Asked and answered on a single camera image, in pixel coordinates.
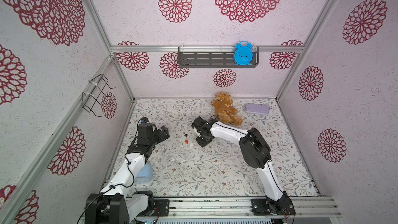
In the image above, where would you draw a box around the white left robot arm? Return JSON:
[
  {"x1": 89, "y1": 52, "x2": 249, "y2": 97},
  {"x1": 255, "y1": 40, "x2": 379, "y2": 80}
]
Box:
[{"x1": 77, "y1": 117, "x2": 170, "y2": 224}]

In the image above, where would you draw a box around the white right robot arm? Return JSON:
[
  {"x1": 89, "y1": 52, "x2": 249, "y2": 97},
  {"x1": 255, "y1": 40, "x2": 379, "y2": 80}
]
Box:
[{"x1": 192, "y1": 117, "x2": 296, "y2": 216}]

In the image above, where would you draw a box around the brown teddy bear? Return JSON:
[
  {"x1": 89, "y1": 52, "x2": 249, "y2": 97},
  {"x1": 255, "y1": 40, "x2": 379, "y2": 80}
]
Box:
[{"x1": 211, "y1": 92, "x2": 243, "y2": 126}]

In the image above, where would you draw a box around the light blue cup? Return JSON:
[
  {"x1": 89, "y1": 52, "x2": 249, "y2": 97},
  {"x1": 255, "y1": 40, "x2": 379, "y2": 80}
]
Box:
[{"x1": 135, "y1": 163, "x2": 153, "y2": 184}]

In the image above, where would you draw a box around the purple rectangular case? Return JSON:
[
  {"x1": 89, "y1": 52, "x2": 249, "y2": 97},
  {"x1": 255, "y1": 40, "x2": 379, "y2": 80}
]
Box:
[{"x1": 245, "y1": 103, "x2": 270, "y2": 115}]

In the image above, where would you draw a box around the blue alarm clock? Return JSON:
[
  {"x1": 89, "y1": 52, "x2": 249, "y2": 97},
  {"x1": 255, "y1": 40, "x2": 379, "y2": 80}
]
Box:
[{"x1": 233, "y1": 41, "x2": 253, "y2": 65}]

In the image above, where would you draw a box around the grey wall shelf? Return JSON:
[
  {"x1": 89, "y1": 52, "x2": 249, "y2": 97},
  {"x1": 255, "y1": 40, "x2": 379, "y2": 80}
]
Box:
[{"x1": 178, "y1": 47, "x2": 259, "y2": 68}]

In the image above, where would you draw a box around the black wire wall basket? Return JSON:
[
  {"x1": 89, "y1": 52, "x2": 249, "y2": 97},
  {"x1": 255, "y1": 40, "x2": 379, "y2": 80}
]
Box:
[{"x1": 81, "y1": 74, "x2": 116, "y2": 118}]

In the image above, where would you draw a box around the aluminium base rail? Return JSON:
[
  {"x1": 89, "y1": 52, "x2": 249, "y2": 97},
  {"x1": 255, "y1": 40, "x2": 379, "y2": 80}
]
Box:
[{"x1": 79, "y1": 195, "x2": 343, "y2": 220}]

